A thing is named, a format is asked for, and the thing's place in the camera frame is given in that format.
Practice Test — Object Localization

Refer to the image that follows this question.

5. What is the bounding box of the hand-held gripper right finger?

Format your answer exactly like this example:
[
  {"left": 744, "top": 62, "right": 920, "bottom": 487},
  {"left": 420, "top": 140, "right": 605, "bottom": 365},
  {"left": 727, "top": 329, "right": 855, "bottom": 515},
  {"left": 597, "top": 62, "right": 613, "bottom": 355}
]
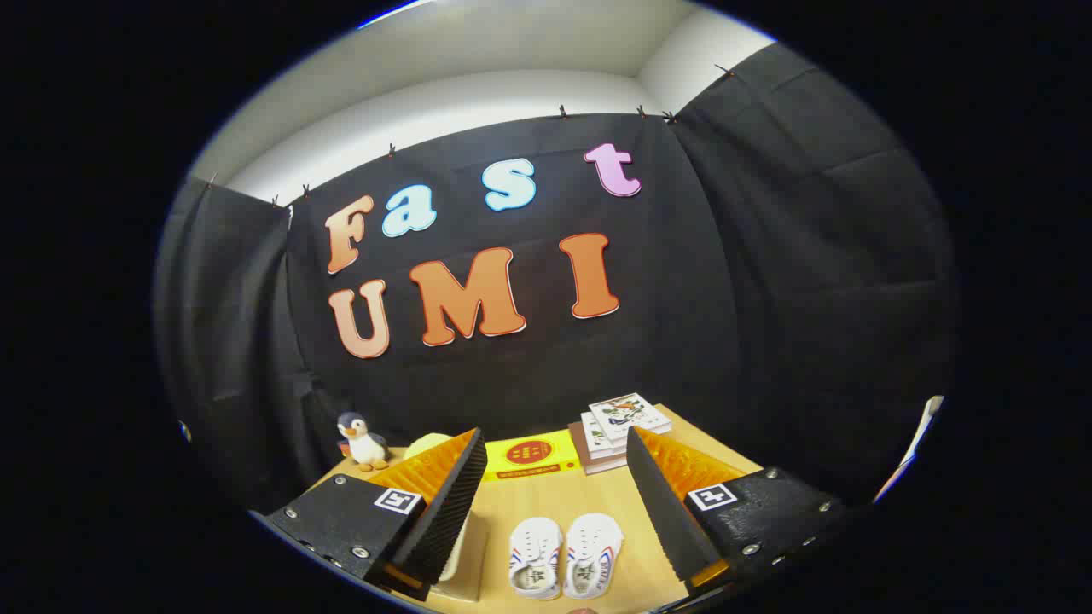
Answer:
[{"left": 626, "top": 425, "right": 846, "bottom": 599}]

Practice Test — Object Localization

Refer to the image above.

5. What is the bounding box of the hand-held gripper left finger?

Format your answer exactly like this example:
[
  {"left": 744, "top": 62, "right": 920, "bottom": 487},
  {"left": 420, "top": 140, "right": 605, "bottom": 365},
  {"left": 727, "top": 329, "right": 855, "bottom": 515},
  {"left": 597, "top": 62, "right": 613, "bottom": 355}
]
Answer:
[{"left": 263, "top": 428, "right": 488, "bottom": 603}]

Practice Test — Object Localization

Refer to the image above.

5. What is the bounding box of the cream fabric storage box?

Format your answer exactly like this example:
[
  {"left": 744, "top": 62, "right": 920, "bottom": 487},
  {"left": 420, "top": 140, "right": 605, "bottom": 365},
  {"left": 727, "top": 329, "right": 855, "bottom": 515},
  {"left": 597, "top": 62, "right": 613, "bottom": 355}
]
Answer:
[{"left": 433, "top": 507, "right": 492, "bottom": 603}]

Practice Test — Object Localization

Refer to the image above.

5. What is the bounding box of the white shoe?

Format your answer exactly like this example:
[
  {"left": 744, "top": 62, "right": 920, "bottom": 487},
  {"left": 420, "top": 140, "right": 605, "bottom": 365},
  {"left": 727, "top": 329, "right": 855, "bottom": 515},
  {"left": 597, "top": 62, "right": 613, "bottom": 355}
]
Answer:
[
  {"left": 508, "top": 518, "right": 565, "bottom": 601},
  {"left": 563, "top": 513, "right": 625, "bottom": 599}
]

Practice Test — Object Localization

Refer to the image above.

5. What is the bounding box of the yellow round plush toy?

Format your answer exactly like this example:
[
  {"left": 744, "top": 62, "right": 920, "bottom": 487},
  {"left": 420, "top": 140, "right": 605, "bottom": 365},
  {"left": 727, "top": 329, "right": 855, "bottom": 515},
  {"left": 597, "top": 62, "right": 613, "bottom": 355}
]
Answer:
[{"left": 403, "top": 433, "right": 454, "bottom": 462}]

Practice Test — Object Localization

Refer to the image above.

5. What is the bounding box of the penguin plush toy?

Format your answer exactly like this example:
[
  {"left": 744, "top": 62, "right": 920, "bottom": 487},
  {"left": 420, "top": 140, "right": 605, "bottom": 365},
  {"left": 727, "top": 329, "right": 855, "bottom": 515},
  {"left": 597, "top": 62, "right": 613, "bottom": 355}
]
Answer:
[{"left": 336, "top": 412, "right": 392, "bottom": 472}]

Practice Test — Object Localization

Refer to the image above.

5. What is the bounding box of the white illustrated book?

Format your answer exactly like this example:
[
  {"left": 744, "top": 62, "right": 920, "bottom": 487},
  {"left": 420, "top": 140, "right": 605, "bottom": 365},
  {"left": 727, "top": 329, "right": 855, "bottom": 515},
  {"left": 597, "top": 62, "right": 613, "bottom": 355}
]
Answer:
[
  {"left": 580, "top": 412, "right": 629, "bottom": 459},
  {"left": 589, "top": 392, "right": 673, "bottom": 445}
]

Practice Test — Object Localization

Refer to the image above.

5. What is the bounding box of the yellow book with red label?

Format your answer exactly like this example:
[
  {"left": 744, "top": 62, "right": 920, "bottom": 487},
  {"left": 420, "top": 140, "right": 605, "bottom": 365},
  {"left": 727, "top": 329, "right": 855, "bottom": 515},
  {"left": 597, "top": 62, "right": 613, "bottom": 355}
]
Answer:
[{"left": 482, "top": 429, "right": 582, "bottom": 484}]

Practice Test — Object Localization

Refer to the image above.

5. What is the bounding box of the black backdrop cloth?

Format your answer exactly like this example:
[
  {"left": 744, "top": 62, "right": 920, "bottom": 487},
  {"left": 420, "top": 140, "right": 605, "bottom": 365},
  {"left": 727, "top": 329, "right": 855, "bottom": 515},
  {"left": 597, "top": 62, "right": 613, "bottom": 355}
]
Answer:
[{"left": 154, "top": 43, "right": 961, "bottom": 517}]

